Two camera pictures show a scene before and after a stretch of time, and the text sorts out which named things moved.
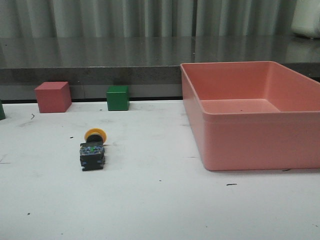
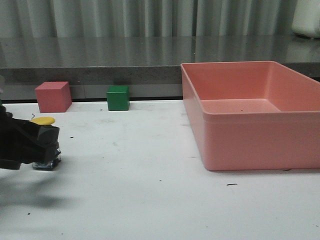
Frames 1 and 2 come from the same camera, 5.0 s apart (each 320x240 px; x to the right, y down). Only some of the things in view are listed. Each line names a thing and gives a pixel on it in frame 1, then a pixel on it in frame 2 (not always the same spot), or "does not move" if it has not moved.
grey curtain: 145,18 does not move
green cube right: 118,98 does not move
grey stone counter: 149,65 does not move
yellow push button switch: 92,152 to 46,121
